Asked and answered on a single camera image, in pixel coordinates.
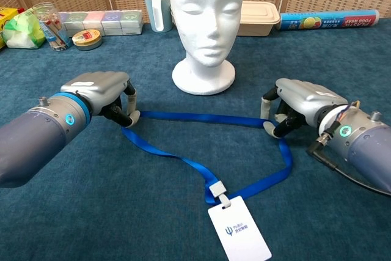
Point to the yellow snack box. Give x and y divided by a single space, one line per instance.
7 15

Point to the pastel tissue multipack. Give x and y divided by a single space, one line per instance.
113 22

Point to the clear jar with sticks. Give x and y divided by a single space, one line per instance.
52 25

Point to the blue plastic wrap roll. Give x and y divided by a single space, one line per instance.
330 21

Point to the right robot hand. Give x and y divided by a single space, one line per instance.
305 97

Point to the beige lidded lunch box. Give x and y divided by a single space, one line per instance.
259 19

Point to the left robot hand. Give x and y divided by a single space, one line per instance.
100 88

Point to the white measuring cup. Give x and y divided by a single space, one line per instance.
157 10

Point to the green white plastic bag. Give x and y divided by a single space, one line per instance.
23 28

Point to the teal table cloth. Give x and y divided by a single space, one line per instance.
91 212

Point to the white plastic ID badge card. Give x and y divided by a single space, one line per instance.
238 230

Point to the white foam mannequin head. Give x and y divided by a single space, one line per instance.
207 13

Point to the round tin red label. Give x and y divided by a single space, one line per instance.
87 39

